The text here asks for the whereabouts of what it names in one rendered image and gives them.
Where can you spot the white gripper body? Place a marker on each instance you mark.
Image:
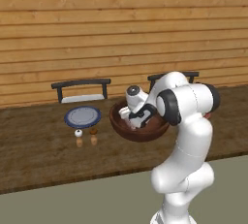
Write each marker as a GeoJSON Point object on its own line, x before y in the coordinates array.
{"type": "Point", "coordinates": [124, 113]}

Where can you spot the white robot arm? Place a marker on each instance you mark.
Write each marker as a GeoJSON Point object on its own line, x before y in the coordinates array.
{"type": "Point", "coordinates": [190, 144]}

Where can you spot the brown wooden bowl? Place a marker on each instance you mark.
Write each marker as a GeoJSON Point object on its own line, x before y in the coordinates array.
{"type": "Point", "coordinates": [142, 133]}

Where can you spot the blue rimmed white plate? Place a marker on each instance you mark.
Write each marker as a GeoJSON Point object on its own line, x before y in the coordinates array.
{"type": "Point", "coordinates": [82, 117]}

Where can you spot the red rimmed plate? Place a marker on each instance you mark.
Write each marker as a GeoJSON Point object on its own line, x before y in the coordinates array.
{"type": "Point", "coordinates": [208, 115]}

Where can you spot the brown topped wooden shaker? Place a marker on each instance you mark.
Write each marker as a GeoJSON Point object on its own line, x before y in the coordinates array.
{"type": "Point", "coordinates": [93, 136]}

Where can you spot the white topped wooden shaker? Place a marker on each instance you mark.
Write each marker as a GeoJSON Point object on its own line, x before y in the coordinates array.
{"type": "Point", "coordinates": [78, 137]}

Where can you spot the black chair with white seat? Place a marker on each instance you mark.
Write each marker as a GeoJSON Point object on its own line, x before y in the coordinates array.
{"type": "Point", "coordinates": [80, 82]}

